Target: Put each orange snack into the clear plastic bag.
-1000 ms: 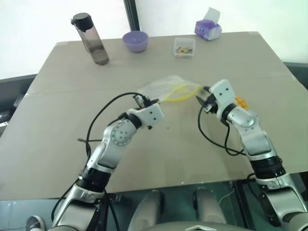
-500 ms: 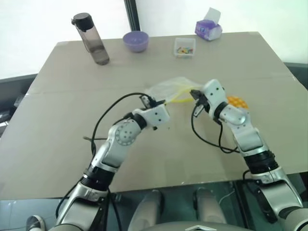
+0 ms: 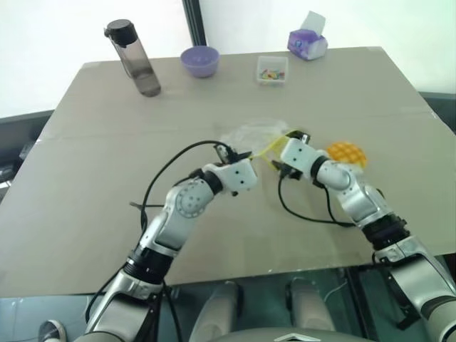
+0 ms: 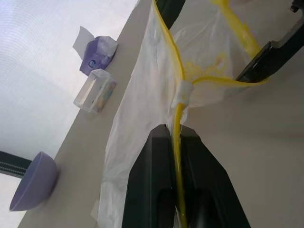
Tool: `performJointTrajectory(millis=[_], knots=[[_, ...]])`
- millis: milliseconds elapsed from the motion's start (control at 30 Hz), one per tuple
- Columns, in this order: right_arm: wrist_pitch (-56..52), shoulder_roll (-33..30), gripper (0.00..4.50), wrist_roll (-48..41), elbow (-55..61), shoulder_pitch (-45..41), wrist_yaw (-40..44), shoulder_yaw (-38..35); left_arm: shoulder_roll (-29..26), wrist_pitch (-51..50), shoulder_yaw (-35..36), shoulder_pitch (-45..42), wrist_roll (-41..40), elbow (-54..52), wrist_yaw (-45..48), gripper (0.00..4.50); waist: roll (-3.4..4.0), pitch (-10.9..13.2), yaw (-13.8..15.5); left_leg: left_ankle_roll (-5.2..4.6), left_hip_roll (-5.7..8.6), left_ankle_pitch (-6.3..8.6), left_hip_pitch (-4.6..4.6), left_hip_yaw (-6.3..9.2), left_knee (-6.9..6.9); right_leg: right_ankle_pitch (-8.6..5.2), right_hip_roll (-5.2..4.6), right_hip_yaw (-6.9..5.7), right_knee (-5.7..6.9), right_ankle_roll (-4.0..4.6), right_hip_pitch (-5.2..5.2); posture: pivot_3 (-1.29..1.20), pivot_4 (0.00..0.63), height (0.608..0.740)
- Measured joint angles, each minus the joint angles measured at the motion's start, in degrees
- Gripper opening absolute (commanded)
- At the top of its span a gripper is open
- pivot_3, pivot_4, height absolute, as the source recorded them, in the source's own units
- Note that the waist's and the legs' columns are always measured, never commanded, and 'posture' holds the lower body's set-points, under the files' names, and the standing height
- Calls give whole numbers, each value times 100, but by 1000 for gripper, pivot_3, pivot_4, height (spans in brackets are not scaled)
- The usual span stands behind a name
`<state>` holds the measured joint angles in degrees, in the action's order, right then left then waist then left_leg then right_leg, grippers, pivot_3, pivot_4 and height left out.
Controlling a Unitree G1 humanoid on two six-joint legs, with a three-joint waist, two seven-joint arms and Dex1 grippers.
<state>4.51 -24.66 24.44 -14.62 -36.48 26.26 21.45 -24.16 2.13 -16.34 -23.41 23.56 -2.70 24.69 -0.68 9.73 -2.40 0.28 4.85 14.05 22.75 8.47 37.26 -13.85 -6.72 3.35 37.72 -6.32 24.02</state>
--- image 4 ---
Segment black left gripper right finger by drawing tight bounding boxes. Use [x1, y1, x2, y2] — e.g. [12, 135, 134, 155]
[180, 125, 252, 228]

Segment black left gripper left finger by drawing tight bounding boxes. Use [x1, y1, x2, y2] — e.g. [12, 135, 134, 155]
[122, 123, 178, 228]

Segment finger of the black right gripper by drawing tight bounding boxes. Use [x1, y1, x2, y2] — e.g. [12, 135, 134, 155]
[234, 13, 304, 84]
[156, 0, 186, 27]

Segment clear plastic bag yellow zip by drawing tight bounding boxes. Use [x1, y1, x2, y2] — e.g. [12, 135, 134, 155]
[97, 0, 270, 228]

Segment purple tissue pack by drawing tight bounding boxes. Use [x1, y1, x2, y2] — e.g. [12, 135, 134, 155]
[72, 25, 118, 76]

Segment clear plastic box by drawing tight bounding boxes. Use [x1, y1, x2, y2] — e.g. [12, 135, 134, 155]
[73, 68, 117, 114]

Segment purple bowl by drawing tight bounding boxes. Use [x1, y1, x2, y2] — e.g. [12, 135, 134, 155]
[9, 151, 58, 212]

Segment black ribbed strip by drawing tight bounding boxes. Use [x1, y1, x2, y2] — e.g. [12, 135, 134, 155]
[0, 150, 33, 180]

